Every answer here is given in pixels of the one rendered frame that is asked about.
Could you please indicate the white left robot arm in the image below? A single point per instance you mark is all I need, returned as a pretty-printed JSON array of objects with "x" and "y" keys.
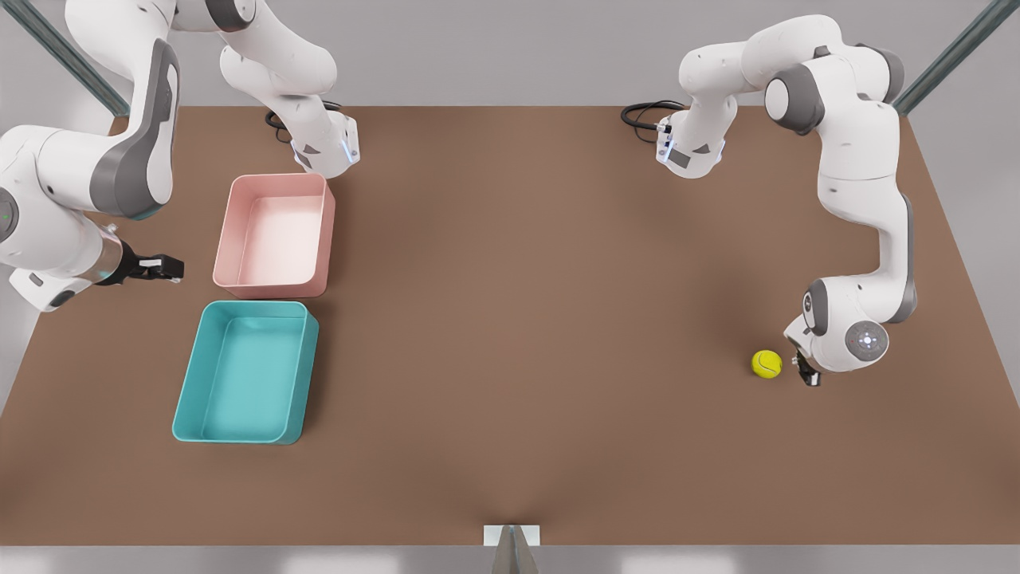
[{"x": 853, "y": 151}]

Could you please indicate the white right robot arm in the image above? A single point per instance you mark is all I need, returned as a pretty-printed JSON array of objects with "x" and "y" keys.
[{"x": 119, "y": 96}]

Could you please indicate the yellow tennis ball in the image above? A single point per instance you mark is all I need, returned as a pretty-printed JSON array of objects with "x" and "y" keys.
[{"x": 766, "y": 363}]

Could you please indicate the pink rectangular tray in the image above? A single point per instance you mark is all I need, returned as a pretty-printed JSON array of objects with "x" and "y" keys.
[{"x": 275, "y": 236}]

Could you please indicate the teal rectangular tray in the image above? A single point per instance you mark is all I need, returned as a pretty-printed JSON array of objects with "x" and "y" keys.
[{"x": 246, "y": 372}]

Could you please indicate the silver frame post with foot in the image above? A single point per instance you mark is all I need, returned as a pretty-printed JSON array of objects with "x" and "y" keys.
[{"x": 511, "y": 550}]

